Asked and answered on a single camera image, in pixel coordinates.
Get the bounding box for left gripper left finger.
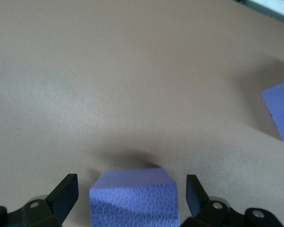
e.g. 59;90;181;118
0;174;79;227

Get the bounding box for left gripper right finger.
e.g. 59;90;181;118
179;174;284;227

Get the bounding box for purple foam block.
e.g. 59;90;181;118
261;79;284;143
89;166;181;227

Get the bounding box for brown paper table cover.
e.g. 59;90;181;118
0;0;284;227

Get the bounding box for white table edge rail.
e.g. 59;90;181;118
236;0;284;24

